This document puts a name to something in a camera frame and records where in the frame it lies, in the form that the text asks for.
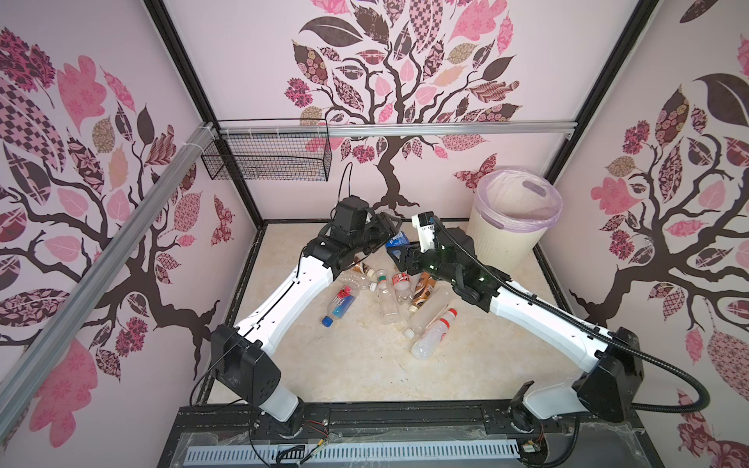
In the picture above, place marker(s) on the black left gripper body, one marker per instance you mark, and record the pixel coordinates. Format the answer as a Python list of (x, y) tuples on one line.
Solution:
[(369, 238)]

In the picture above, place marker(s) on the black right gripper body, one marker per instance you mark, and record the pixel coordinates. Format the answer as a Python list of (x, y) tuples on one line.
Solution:
[(431, 263)]

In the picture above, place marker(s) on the blue label bottle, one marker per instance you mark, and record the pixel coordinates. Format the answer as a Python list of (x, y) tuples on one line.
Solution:
[(398, 240)]

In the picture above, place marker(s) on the brown label bottle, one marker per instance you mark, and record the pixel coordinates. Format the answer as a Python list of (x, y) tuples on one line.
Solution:
[(364, 269)]

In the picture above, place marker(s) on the clear crushed bottle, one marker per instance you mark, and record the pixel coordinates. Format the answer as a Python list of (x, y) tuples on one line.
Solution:
[(357, 281)]

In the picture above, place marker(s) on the red blue small bottle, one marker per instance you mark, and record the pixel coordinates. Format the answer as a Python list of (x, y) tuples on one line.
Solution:
[(339, 305)]

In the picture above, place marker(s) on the white bottle red cap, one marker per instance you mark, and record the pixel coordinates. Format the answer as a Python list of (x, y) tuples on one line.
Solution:
[(433, 335)]

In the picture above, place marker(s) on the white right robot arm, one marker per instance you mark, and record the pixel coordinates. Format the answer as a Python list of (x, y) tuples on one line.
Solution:
[(610, 362)]

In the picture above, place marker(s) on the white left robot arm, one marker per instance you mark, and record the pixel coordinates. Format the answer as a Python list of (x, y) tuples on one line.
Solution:
[(242, 354)]

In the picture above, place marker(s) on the white waste bin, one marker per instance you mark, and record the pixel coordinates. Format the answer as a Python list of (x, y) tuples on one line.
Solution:
[(499, 248)]

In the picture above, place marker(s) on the purple bin liner bag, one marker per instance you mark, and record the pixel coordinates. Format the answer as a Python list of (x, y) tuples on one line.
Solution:
[(516, 200)]

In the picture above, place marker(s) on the red label clear bottle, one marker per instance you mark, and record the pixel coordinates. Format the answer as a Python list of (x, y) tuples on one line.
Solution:
[(402, 286)]

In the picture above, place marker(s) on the brown Nescafe bottle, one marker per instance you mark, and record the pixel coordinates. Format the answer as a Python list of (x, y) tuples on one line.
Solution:
[(423, 290)]

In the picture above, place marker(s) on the clear bottle green cap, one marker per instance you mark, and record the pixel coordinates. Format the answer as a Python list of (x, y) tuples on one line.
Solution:
[(386, 298)]

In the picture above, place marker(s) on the clear bottle white cap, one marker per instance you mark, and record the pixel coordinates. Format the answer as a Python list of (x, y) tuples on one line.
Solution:
[(432, 309)]

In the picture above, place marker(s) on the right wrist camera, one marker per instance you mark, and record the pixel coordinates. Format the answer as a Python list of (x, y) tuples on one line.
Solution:
[(425, 225)]

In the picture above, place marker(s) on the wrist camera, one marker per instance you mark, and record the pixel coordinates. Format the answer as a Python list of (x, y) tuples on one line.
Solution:
[(425, 225), (350, 210)]

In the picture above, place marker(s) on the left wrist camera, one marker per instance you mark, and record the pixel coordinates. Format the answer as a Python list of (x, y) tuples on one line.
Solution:
[(350, 210)]

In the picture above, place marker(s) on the black wire basket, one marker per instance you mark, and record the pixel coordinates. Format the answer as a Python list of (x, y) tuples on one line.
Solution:
[(276, 149)]

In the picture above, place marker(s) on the aluminium rail back wall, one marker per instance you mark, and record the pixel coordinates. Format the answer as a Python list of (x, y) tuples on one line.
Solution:
[(409, 130)]

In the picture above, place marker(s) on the aluminium rail wall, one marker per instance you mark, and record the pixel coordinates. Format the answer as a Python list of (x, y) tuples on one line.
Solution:
[(21, 384), (409, 130)]

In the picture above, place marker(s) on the white slotted cable duct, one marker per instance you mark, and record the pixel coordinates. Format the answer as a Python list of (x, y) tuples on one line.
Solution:
[(262, 455)]

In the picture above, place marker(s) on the black base frame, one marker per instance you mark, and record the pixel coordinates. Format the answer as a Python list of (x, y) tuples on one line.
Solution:
[(582, 441)]

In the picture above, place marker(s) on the aluminium rail left wall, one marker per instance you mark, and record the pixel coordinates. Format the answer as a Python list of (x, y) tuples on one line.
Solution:
[(21, 384)]

